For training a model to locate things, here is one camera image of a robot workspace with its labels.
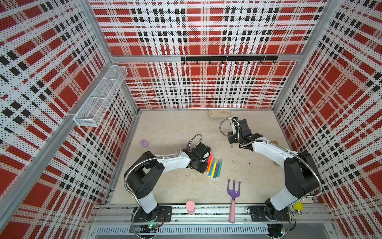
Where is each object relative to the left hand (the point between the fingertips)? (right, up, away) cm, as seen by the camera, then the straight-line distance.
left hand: (205, 167), depth 90 cm
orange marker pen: (+3, +1, +1) cm, 3 cm away
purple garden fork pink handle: (+15, -13, -10) cm, 22 cm away
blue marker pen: (+4, 0, -1) cm, 4 cm away
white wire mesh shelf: (-71, +34, +2) cm, 79 cm away
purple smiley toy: (-41, +14, +9) cm, 44 cm away
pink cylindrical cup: (-7, -12, -22) cm, 26 cm away
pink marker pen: (+3, +4, +3) cm, 6 cm away
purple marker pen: (-11, +12, +12) cm, 20 cm away
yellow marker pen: (+5, -2, -2) cm, 6 cm away
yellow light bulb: (+47, -16, -16) cm, 52 cm away
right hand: (+18, +20, +3) cm, 27 cm away
